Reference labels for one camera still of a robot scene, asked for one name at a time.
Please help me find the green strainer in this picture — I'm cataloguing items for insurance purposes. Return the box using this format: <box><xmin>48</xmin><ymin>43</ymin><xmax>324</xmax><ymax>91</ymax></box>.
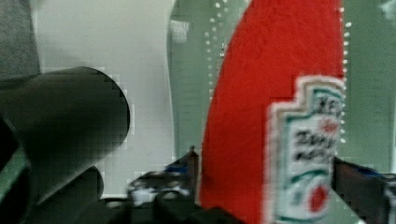
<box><xmin>167</xmin><ymin>0</ymin><xmax>395</xmax><ymax>224</ymax></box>

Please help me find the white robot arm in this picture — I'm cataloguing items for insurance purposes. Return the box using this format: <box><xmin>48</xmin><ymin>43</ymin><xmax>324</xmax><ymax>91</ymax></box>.
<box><xmin>1</xmin><ymin>67</ymin><xmax>395</xmax><ymax>224</ymax></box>

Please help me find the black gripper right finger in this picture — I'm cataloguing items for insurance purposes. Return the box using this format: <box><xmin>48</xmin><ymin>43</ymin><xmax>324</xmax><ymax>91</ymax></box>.
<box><xmin>332</xmin><ymin>158</ymin><xmax>396</xmax><ymax>224</ymax></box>

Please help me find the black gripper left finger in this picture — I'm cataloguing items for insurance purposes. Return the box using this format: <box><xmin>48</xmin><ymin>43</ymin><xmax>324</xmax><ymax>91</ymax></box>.
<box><xmin>126</xmin><ymin>146</ymin><xmax>243</xmax><ymax>224</ymax></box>

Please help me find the red plush ketchup bottle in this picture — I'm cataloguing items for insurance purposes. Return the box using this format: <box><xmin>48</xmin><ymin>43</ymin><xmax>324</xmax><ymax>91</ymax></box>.
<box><xmin>199</xmin><ymin>0</ymin><xmax>345</xmax><ymax>224</ymax></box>

